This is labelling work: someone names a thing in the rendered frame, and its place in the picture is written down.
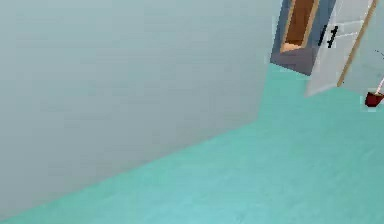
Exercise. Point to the brown wooden door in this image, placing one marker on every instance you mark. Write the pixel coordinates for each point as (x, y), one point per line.
(299, 21)

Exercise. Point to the white room door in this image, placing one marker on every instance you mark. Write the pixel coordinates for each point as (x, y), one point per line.
(336, 50)

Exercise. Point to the dark red plunger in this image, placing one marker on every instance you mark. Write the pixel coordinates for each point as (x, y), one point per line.
(373, 99)

